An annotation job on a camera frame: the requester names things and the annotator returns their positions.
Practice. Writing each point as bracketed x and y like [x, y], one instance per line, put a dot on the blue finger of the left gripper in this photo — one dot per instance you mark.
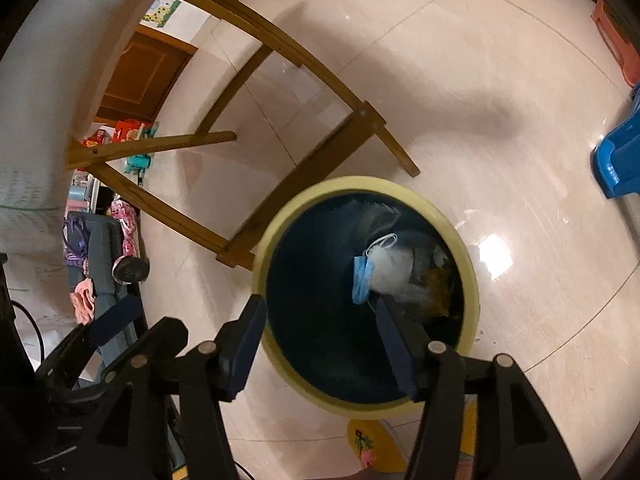
[115, 319]

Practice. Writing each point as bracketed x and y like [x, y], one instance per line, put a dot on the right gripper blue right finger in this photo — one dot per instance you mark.
[405, 344]

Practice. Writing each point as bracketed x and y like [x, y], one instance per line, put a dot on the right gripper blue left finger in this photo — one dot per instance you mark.
[237, 343]

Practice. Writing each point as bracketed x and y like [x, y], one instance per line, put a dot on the blue face mask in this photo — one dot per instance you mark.
[363, 268]

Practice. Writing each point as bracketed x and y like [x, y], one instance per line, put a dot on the orange snack wrapper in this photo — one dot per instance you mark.
[439, 288]

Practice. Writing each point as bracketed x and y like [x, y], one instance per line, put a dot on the white tissue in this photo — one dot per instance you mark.
[400, 272]

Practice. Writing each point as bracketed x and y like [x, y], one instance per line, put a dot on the yellow rim trash bin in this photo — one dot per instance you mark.
[326, 259]

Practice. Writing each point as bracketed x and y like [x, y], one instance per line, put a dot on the pink cloth on sofa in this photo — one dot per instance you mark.
[83, 302]

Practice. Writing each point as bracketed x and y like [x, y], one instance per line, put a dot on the pink patterned umbrella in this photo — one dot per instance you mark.
[130, 267]

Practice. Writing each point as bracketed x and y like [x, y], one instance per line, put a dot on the dark green sofa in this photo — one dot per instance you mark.
[105, 246]

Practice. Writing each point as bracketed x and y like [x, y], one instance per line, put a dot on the purple bag on sofa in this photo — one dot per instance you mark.
[75, 236]

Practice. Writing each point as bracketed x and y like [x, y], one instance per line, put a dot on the left yellow slipper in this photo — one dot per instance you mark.
[376, 447]

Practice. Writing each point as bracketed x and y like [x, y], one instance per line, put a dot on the yellow slipper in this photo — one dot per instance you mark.
[469, 426]
[376, 447]

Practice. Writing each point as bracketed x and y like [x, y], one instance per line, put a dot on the right yellow slipper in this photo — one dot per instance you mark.
[469, 426]

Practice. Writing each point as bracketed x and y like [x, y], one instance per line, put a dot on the red gift box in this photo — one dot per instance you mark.
[123, 131]

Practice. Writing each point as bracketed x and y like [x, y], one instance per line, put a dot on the left brown wooden door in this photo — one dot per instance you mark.
[144, 75]

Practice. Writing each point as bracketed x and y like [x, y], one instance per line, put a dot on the blue plastic stool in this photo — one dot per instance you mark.
[615, 162]

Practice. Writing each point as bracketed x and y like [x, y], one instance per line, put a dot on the tree print tablecloth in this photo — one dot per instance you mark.
[53, 75]

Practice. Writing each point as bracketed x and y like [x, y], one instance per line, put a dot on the giraffe height chart poster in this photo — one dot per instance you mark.
[159, 13]

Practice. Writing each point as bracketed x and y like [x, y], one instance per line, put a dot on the pink plastic stool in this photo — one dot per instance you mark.
[618, 42]

